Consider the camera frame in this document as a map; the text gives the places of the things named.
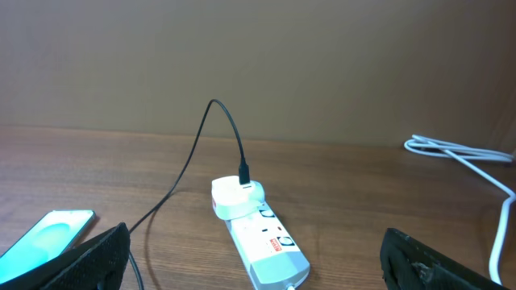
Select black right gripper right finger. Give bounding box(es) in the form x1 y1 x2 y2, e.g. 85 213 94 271
380 228 508 290

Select white power strip cord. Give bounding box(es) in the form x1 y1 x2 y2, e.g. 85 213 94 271
443 148 516 286

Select white cables at corner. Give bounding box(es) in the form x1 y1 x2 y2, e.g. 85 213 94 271
403 134 516 164

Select blue-screen Galaxy S25 smartphone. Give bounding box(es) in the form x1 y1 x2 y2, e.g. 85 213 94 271
1 209 95 284

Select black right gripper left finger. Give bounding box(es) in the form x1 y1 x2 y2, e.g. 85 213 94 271
1 222 131 290

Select white power strip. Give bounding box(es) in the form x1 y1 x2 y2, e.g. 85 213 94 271
223 200 310 290

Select white USB charger plug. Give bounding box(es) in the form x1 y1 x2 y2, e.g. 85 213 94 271
211 176 265 221

